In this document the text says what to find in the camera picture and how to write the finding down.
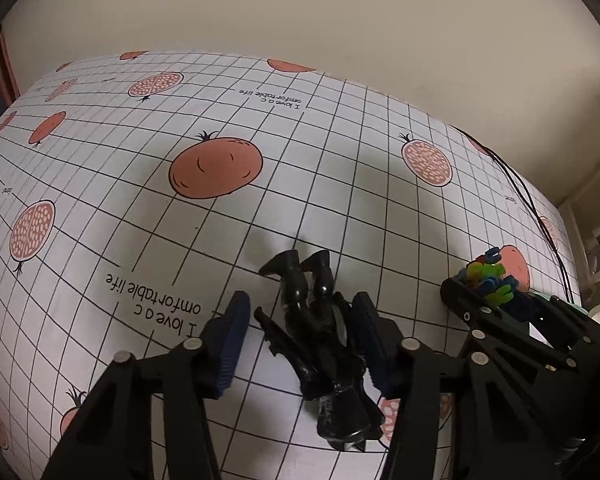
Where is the black cable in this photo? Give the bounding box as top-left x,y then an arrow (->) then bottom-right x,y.
452,127 -> 576,306

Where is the reddish brown wooden board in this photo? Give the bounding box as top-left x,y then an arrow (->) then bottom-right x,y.
0,30 -> 21,106

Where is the colorful block toy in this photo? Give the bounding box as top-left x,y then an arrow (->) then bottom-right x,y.
457,247 -> 536,318

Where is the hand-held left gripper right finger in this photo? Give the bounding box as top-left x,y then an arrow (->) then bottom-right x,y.
351,291 -> 566,480

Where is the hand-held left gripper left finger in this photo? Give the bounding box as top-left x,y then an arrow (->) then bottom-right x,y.
40,290 -> 252,480

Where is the black action figure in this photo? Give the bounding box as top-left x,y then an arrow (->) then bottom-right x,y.
254,249 -> 385,453

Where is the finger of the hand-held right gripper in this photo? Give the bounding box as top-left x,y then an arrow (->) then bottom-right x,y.
530,296 -> 600,386
440,276 -> 581,376

